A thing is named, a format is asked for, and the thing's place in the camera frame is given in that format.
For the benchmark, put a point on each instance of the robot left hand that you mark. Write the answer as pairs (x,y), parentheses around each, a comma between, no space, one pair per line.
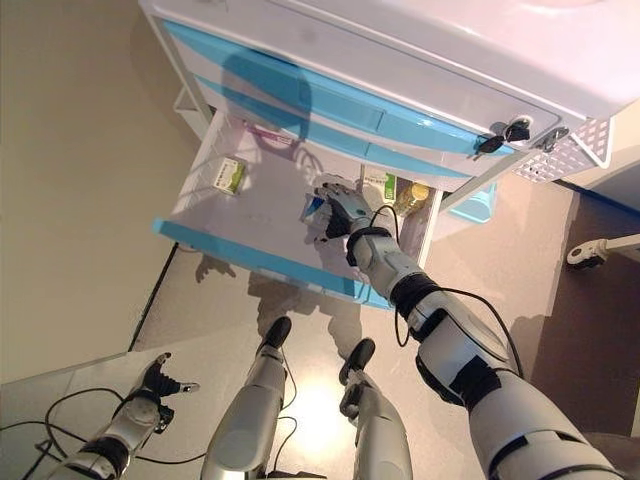
(162,382)

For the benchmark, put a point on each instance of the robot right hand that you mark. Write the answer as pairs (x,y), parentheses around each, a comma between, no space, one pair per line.
(350,210)

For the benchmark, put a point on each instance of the white blue medicine box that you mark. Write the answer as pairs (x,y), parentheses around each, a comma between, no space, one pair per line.
(312,207)

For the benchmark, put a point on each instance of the blue front cart drawer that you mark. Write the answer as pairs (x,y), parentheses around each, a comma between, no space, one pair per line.
(400,150)
(350,107)
(240,220)

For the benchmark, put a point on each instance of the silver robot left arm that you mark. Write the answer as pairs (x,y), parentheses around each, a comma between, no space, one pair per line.
(130,415)

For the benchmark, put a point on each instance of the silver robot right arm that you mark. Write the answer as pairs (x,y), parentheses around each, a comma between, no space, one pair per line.
(450,345)

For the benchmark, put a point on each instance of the green white medicine box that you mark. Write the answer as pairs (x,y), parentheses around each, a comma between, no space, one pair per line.
(380,182)

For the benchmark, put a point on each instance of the yellow medicine bottle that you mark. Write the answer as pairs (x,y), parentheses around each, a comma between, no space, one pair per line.
(412,197)

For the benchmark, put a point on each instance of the pink white medicine box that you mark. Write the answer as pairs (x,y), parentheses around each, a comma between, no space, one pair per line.
(270,135)

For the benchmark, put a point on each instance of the small green medicine box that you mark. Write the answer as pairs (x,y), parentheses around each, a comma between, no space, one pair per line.
(229,176)

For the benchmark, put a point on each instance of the blue lidded waste bin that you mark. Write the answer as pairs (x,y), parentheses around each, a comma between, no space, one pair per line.
(475,205)

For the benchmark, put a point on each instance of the white medical cart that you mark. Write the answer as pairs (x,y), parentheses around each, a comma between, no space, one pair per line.
(400,50)

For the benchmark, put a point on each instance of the black key bunch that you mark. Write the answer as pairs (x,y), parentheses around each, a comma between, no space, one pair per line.
(515,131)

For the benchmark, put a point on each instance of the silver cart side latch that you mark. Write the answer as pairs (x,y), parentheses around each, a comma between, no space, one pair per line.
(550,138)

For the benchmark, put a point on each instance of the white mesh side basket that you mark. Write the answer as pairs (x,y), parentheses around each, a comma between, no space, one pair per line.
(575,150)

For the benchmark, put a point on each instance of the bed caster wheel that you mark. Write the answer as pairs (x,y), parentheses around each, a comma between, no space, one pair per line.
(582,256)

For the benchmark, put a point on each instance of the white hospital bed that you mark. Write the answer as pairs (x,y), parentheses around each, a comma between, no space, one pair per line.
(625,245)

